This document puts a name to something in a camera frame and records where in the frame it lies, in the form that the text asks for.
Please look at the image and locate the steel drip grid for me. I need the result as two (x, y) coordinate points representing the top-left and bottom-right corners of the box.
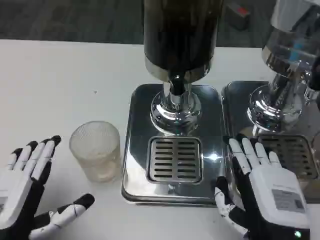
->
(257, 134), (320, 180)
(147, 136), (203, 183)

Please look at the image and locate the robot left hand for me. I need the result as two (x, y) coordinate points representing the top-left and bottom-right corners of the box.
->
(0, 135), (96, 240)

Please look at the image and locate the grey box with red label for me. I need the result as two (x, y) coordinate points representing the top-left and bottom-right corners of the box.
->
(224, 1), (251, 31)

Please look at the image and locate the steel drip tray base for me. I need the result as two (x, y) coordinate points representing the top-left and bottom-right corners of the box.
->
(221, 80), (320, 205)
(121, 83), (228, 206)

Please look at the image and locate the clear ribbed glass cup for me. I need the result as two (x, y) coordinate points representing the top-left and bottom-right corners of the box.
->
(69, 120), (121, 183)

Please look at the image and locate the dark liquid drink dispenser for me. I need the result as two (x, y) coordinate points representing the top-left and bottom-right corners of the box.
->
(142, 0), (225, 136)

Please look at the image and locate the clear tank drink dispenser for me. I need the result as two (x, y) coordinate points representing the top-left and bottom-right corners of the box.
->
(246, 0), (320, 134)

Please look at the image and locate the black dispenser tap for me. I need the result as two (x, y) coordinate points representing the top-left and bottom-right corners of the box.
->
(169, 74), (187, 106)

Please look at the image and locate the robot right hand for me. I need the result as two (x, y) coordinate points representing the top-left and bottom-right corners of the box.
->
(215, 133), (311, 240)

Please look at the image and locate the chrome dispenser tap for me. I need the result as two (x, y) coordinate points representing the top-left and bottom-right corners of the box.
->
(303, 71), (320, 104)

